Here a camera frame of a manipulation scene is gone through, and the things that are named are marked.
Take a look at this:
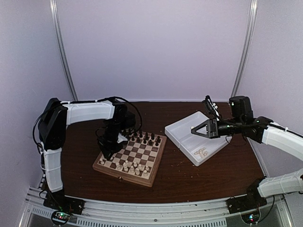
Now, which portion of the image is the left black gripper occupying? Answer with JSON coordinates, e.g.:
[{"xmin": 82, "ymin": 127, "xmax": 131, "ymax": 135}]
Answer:
[{"xmin": 97, "ymin": 119, "xmax": 123, "ymax": 160}]

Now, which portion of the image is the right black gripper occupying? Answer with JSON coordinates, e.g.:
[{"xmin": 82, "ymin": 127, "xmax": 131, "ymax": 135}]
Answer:
[{"xmin": 191, "ymin": 117, "xmax": 244, "ymax": 139}]

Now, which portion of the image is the white tall piece carried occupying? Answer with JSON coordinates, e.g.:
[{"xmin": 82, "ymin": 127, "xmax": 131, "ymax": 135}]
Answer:
[{"xmin": 123, "ymin": 160, "xmax": 129, "ymax": 172}]

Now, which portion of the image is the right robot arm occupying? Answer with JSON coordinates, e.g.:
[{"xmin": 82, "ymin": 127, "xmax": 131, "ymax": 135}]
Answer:
[{"xmin": 191, "ymin": 96, "xmax": 303, "ymax": 209}]

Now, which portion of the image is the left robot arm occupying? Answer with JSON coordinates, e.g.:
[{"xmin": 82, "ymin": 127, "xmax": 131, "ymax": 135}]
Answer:
[{"xmin": 33, "ymin": 96, "xmax": 136, "ymax": 210}]

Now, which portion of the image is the pile of white chess pieces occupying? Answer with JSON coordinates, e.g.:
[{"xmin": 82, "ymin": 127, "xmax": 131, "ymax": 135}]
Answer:
[{"xmin": 194, "ymin": 148, "xmax": 208, "ymax": 159}]

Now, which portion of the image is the wooden chess board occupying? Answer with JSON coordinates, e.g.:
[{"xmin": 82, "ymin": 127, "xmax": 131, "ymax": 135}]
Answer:
[{"xmin": 92, "ymin": 131, "xmax": 167, "ymax": 187}]

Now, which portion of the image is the white plastic tray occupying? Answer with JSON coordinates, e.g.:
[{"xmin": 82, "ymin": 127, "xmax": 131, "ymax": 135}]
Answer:
[{"xmin": 165, "ymin": 112, "xmax": 231, "ymax": 166}]

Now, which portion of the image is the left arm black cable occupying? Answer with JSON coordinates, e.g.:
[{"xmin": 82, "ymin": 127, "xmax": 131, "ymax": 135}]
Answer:
[{"xmin": 94, "ymin": 96, "xmax": 143, "ymax": 142}]

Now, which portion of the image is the front aluminium rail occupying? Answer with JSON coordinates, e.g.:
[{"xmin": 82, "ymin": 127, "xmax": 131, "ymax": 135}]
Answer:
[{"xmin": 21, "ymin": 186, "xmax": 289, "ymax": 227}]

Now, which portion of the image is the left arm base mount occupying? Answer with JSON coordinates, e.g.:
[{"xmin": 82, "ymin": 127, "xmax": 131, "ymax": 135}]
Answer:
[{"xmin": 43, "ymin": 189, "xmax": 85, "ymax": 215}]

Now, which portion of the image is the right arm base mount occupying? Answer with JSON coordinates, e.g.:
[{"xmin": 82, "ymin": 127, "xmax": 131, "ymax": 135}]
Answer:
[{"xmin": 226, "ymin": 178, "xmax": 267, "ymax": 214}]

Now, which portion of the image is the right aluminium frame post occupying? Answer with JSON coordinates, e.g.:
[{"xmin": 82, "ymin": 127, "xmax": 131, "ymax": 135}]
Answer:
[{"xmin": 231, "ymin": 0, "xmax": 258, "ymax": 97}]

